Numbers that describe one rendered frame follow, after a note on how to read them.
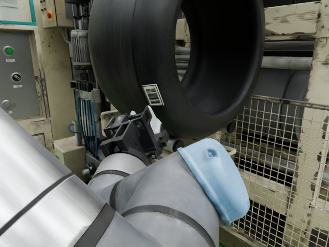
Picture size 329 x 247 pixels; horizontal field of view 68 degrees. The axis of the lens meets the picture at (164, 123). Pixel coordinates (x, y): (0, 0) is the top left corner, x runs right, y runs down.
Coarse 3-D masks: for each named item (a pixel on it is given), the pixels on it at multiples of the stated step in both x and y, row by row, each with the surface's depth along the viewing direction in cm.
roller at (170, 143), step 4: (168, 140) 74; (172, 140) 73; (176, 140) 73; (180, 140) 73; (168, 144) 73; (172, 144) 72; (176, 144) 72; (180, 144) 73; (164, 148) 76; (168, 148) 74; (172, 148) 73; (176, 148) 72
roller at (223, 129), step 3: (228, 123) 91; (231, 123) 90; (234, 123) 92; (225, 126) 91; (228, 126) 90; (231, 126) 91; (234, 126) 92; (222, 129) 92; (225, 129) 91; (228, 129) 90; (231, 129) 91; (234, 129) 92; (228, 132) 91; (231, 132) 91
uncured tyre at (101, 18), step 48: (96, 0) 66; (144, 0) 54; (192, 0) 97; (240, 0) 89; (96, 48) 67; (144, 48) 56; (192, 48) 106; (240, 48) 98; (144, 96) 61; (192, 96) 107; (240, 96) 85
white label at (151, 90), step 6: (150, 84) 58; (156, 84) 57; (144, 90) 59; (150, 90) 59; (156, 90) 58; (150, 96) 60; (156, 96) 59; (150, 102) 61; (156, 102) 60; (162, 102) 60
